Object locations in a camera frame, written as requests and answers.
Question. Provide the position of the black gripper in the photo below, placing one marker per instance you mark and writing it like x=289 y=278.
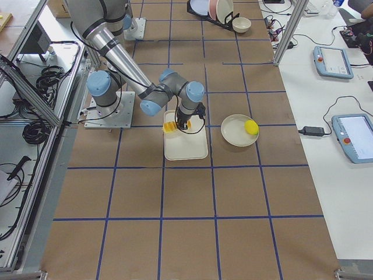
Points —
x=182 y=122

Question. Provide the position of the yellow orange bread loaf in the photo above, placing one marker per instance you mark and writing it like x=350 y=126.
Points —
x=172 y=126

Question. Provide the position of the blue plate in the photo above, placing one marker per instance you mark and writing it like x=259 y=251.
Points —
x=201 y=7

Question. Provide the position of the cream round plate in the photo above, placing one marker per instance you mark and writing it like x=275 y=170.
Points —
x=233 y=131

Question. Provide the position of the pink plate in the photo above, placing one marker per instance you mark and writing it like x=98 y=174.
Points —
x=212 y=9

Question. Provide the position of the cream plate in rack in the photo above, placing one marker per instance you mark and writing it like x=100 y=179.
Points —
x=224 y=11

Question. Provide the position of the cream rectangular tray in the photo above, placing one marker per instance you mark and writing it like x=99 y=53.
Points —
x=181 y=146

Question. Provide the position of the yellow lemon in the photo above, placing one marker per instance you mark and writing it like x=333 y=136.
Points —
x=251 y=127

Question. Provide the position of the black dish rack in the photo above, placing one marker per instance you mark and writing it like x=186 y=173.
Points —
x=227 y=26

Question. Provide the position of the cream bowl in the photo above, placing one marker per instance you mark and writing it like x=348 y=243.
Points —
x=241 y=24

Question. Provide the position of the black power adapter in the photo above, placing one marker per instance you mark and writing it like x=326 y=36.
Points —
x=312 y=131

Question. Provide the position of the far blue teach pendant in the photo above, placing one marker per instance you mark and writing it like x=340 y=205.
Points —
x=332 y=62

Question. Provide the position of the blue teach pendant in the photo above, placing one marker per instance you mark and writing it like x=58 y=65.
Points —
x=332 y=62
x=354 y=134

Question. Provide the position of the near blue teach pendant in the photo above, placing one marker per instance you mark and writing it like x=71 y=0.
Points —
x=354 y=134

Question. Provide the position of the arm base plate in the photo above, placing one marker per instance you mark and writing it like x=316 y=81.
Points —
x=134 y=29
x=117 y=115

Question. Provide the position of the aluminium frame post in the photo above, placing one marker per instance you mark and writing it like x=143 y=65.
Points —
x=289 y=31

